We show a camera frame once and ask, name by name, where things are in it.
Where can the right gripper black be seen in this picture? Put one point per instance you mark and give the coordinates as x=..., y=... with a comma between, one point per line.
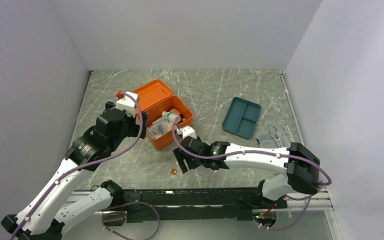
x=180, y=156

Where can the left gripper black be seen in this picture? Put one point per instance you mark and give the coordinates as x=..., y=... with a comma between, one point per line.
x=135, y=127

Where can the white green medicine bottle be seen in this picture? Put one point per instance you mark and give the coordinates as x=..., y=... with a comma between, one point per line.
x=171, y=117

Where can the white gauze pack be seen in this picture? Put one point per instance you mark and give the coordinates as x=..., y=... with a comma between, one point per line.
x=159, y=128

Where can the orange medicine box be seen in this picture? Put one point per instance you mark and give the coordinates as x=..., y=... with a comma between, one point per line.
x=156, y=97

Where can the teal plastic tray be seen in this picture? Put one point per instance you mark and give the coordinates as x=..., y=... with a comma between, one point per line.
x=241, y=118

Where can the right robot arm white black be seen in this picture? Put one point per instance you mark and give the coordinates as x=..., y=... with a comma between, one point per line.
x=297, y=168

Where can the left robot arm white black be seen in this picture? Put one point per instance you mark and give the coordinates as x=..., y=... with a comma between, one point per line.
x=47, y=217

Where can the clear plastic case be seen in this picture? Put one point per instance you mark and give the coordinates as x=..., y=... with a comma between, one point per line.
x=273, y=138

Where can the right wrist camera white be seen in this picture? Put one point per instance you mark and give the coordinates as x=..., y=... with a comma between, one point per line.
x=186, y=131

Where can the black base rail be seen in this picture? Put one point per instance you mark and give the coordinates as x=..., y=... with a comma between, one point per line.
x=240, y=203

